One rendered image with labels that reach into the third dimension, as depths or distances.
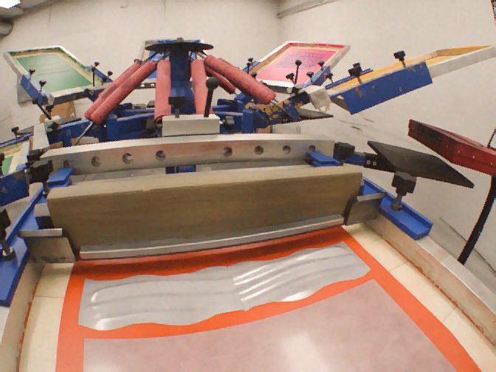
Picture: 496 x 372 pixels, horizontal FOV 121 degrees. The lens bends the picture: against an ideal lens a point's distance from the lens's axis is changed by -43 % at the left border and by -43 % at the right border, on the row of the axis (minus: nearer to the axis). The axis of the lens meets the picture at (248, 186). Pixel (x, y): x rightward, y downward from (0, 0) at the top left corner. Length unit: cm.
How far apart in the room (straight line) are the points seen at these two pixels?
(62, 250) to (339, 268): 34
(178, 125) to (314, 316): 43
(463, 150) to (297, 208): 81
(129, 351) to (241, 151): 42
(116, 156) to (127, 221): 24
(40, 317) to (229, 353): 21
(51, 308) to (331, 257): 35
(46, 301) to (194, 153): 38
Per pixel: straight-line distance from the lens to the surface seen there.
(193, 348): 24
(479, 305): 36
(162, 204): 26
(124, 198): 26
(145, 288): 28
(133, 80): 90
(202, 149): 49
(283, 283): 29
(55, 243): 30
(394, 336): 29
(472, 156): 105
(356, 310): 29
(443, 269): 37
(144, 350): 24
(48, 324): 30
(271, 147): 53
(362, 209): 38
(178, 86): 104
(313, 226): 33
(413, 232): 38
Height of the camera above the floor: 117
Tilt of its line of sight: 25 degrees down
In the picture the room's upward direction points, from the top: 4 degrees clockwise
